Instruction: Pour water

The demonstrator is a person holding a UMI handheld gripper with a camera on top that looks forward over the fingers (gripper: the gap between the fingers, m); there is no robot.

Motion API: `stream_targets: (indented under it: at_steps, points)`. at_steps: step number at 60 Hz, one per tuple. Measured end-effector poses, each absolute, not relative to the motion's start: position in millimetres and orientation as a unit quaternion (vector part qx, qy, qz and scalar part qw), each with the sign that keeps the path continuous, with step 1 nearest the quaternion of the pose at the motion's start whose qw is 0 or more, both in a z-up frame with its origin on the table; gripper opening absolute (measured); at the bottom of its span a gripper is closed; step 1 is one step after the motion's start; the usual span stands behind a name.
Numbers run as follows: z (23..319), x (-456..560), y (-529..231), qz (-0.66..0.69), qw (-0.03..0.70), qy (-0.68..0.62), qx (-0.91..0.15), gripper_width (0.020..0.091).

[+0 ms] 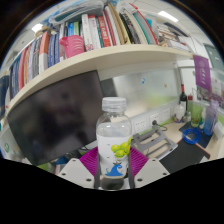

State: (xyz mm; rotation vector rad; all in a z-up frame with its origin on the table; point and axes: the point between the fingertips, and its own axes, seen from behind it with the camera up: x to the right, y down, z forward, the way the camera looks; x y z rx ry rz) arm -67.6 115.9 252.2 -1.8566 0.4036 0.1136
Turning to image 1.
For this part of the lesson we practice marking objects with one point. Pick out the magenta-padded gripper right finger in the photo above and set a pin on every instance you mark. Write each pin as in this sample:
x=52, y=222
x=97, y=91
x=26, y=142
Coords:
x=139, y=161

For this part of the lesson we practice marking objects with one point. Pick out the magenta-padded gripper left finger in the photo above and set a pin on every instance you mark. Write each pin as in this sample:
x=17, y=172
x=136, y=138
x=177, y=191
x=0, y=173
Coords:
x=88, y=161

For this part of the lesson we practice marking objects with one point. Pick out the clear printed water bottle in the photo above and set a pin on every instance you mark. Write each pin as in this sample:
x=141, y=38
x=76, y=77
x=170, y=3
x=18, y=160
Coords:
x=113, y=136

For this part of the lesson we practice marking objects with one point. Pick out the grey metal laptop stand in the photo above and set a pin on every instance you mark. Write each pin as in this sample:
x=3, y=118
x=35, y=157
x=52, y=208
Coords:
x=155, y=143

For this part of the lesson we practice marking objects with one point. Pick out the black desk mat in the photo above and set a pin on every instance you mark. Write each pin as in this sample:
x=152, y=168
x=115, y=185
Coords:
x=185, y=156

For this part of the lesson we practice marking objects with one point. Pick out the black computer monitor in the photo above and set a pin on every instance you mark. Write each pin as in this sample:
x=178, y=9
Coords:
x=56, y=116

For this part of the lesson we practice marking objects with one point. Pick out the white plastic jar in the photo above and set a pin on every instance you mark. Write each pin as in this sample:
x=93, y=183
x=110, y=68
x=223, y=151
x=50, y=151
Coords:
x=180, y=112

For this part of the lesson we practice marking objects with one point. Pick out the green translucent tumbler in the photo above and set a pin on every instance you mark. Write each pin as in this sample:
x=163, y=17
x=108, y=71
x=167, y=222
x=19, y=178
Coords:
x=196, y=115

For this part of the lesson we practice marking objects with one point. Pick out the dark wine bottle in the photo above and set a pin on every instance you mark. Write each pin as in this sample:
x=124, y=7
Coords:
x=183, y=98

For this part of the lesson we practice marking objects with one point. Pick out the shelf unit with books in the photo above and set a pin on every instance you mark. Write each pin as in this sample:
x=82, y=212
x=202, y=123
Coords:
x=110, y=58

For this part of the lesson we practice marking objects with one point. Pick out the purple hanging banner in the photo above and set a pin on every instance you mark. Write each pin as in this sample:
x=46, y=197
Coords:
x=202, y=73

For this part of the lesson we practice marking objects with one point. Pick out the white wall outlets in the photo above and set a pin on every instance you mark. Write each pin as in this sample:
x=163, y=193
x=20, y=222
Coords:
x=146, y=121

